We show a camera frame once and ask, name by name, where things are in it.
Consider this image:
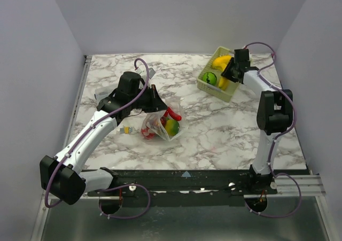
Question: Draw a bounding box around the clear zip top bag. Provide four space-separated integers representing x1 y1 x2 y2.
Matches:
141 99 189 142

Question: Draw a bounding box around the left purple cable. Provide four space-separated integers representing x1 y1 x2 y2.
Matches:
44 58 152 208

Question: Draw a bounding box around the clear plastic screw box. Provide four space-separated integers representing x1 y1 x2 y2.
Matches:
94 87 113 102

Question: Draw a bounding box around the red toy bell pepper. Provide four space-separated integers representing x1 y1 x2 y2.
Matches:
141 127 156 139

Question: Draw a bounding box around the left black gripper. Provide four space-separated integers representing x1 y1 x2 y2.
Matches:
129 84 168 113

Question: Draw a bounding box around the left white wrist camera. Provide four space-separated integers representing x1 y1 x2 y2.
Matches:
135 66 157 80

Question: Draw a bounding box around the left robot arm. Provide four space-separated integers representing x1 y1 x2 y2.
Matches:
40 69 167 205

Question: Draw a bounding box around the dark red toy apple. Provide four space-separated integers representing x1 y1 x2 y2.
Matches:
160 117 167 127

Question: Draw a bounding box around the aluminium frame rail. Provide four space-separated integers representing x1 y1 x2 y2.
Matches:
275 175 326 197

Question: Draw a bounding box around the cream plastic basket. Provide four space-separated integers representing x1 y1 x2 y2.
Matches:
197 46 251 102

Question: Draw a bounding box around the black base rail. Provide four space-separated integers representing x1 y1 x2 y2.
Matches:
88 170 277 207

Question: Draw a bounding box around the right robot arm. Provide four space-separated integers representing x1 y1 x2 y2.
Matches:
221 48 294 194

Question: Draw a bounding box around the green toy bell pepper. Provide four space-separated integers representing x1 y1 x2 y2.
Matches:
165 119 180 136

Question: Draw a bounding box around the red toy chili pepper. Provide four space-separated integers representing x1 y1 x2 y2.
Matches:
164 107 182 121

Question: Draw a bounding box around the yellow toy banana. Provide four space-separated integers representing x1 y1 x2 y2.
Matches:
210 68 230 90

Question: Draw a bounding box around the yellow toy lemon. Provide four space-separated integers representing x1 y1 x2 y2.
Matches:
212 55 232 71

